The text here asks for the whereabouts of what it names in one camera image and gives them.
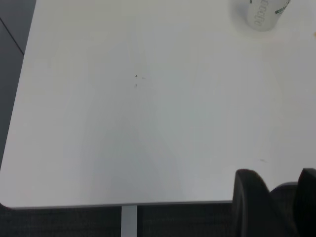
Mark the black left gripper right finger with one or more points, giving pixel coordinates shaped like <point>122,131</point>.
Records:
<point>307,202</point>

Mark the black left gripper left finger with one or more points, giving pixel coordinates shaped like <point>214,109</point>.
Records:
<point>249,202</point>

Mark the white paper coffee cup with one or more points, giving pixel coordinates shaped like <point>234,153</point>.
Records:
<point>264,14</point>

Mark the white table leg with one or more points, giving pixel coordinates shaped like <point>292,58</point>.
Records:
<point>129,222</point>

